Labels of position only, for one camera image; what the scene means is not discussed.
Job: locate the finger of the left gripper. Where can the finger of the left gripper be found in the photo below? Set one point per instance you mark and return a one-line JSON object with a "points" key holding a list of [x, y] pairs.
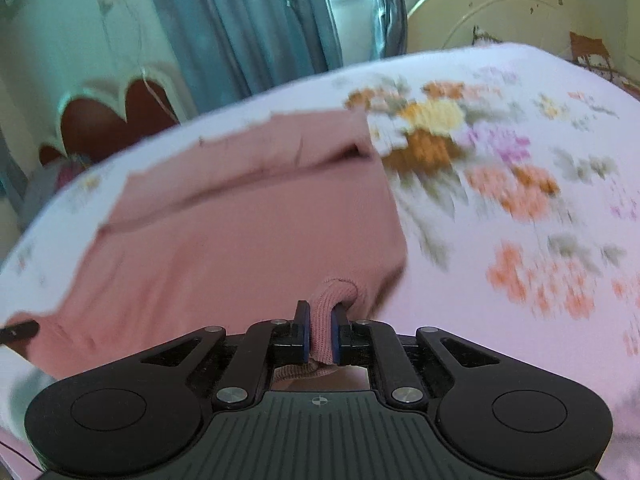
{"points": [[15, 333]]}

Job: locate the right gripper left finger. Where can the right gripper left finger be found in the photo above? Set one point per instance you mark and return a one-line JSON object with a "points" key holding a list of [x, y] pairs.
{"points": [[264, 347]]}

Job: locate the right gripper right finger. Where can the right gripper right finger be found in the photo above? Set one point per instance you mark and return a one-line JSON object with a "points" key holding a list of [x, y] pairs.
{"points": [[376, 347]]}

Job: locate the pink knit garment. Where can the pink knit garment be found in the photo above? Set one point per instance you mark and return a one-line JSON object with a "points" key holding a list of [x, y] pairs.
{"points": [[230, 232]]}

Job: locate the floral pink bedsheet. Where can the floral pink bedsheet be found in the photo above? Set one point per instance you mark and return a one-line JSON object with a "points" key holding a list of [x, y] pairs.
{"points": [[516, 181]]}

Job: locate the red scalloped headboard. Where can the red scalloped headboard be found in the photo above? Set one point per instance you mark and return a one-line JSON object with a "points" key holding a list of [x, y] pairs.
{"points": [[103, 117]]}

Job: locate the blue curtain left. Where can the blue curtain left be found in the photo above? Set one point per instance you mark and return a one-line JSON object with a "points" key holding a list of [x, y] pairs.
{"points": [[229, 50]]}

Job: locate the blue curtain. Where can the blue curtain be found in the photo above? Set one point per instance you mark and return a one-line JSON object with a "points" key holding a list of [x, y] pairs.
{"points": [[390, 28], [229, 50]]}

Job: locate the blue curtain right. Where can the blue curtain right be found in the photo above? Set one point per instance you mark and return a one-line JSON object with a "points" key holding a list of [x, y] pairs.
{"points": [[390, 28]]}

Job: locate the window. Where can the window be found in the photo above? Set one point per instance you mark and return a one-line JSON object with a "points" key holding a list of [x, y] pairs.
{"points": [[352, 5]]}

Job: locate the patterned cushion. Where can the patterned cushion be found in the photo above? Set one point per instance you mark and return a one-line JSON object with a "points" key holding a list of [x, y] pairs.
{"points": [[592, 55]]}

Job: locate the cream round headboard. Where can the cream round headboard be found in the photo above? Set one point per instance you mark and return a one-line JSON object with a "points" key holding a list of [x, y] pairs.
{"points": [[544, 24]]}

